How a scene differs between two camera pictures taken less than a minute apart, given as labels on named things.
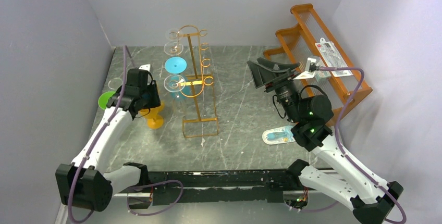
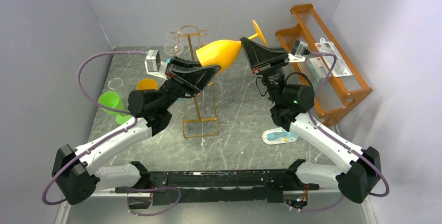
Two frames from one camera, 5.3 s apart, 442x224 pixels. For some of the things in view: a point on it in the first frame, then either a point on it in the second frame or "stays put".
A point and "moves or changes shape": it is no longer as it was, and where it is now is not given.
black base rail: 214,186 stays put
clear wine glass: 173,48 stays put
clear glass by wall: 115,83 stays put
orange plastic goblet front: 155,119 moves or changes shape
